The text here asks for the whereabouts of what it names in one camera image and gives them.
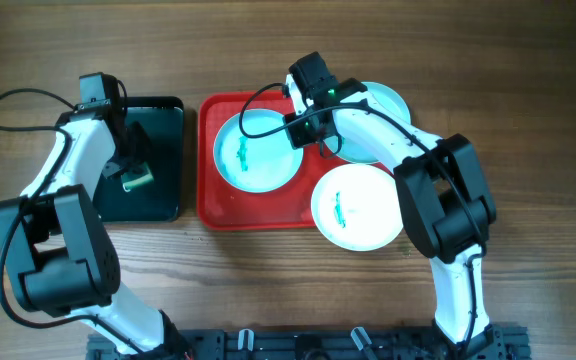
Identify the light blue plate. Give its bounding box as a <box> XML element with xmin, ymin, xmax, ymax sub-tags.
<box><xmin>324</xmin><ymin>81</ymin><xmax>412</xmax><ymax>164</ymax></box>
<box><xmin>213</xmin><ymin>114</ymin><xmax>304</xmax><ymax>193</ymax></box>

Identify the green yellow sponge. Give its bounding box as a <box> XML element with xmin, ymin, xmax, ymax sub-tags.
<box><xmin>120</xmin><ymin>162</ymin><xmax>154</xmax><ymax>192</ymax></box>

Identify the white plate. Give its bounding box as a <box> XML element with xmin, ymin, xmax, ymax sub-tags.
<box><xmin>310</xmin><ymin>164</ymin><xmax>403</xmax><ymax>252</ymax></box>

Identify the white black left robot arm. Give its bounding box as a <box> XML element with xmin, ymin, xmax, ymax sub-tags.
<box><xmin>0</xmin><ymin>72</ymin><xmax>193</xmax><ymax>359</ymax></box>

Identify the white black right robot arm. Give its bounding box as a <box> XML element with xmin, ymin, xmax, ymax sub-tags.
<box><xmin>284</xmin><ymin>52</ymin><xmax>496</xmax><ymax>350</ymax></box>

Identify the red plastic tray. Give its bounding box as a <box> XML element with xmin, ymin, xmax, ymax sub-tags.
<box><xmin>196</xmin><ymin>91</ymin><xmax>399</xmax><ymax>232</ymax></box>

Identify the black plastic basin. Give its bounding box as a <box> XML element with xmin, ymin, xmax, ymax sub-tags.
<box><xmin>93</xmin><ymin>96</ymin><xmax>184</xmax><ymax>224</ymax></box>

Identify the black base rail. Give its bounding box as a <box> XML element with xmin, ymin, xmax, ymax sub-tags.
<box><xmin>85</xmin><ymin>324</ymin><xmax>533</xmax><ymax>360</ymax></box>

